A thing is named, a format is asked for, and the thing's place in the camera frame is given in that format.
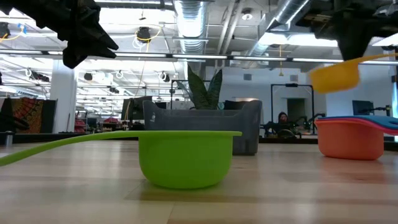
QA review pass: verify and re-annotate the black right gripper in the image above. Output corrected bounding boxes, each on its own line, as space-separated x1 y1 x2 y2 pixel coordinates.
295 0 376 62

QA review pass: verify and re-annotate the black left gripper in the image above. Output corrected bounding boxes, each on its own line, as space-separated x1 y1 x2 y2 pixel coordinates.
30 0 119 70

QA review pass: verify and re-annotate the yellow measuring cup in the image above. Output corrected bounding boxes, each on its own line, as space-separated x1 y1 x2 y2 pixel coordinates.
308 52 398 95

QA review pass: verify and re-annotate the blue measuring cup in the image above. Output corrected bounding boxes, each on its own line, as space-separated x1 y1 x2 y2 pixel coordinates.
320 115 398 130

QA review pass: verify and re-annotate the red measuring cup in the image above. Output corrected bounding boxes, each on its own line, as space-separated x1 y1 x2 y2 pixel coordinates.
315 117 398 136

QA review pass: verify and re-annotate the orange measuring cup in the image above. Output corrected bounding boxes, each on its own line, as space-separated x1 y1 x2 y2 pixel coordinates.
314 119 386 161

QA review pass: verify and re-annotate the green measuring cup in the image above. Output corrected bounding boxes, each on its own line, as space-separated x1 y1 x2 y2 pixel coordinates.
0 129 243 190

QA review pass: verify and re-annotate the black box behind basket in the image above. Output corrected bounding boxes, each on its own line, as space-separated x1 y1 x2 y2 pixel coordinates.
223 100 246 110

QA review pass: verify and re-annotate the grey basket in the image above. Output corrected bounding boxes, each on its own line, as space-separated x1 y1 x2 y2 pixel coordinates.
142 100 263 156

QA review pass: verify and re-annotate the white column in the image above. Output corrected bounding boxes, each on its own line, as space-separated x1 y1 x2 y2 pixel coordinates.
49 59 78 134

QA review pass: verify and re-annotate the black desk monitor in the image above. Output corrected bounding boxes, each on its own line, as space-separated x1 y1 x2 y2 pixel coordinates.
121 95 153 130

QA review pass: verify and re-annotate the black ceiling device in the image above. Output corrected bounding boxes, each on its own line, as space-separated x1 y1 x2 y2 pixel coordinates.
0 21 12 40

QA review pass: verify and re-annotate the person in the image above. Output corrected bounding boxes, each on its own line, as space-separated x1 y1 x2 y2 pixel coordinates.
275 111 296 138

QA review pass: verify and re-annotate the round white ceiling light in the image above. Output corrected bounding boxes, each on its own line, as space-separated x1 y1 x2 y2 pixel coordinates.
241 8 254 22

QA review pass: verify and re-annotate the green snake plant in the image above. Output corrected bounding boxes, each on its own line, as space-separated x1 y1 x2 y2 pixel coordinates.
177 64 223 110

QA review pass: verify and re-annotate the small metal cylinder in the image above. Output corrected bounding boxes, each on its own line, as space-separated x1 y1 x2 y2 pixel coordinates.
4 130 15 147

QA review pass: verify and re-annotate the black hanging ceiling camera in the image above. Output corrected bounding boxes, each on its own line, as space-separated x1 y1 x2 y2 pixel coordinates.
136 26 152 44

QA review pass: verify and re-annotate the black wall monitor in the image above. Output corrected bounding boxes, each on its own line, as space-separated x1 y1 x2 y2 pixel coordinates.
352 100 375 118

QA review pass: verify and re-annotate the black tall frame stand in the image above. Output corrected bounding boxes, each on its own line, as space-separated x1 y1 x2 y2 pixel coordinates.
270 82 315 134

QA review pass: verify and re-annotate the silver slanted ventilation duct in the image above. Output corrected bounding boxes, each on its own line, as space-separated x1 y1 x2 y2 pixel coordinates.
248 0 312 60

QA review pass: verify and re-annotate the orange patterned wall hanging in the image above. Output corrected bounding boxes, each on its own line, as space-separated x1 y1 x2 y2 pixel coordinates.
11 98 44 134

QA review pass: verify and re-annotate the silver round ventilation duct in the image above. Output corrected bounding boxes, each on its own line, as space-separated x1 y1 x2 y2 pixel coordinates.
173 0 209 55

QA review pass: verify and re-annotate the black table edge rail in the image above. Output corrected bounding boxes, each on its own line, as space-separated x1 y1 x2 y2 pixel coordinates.
0 132 398 152

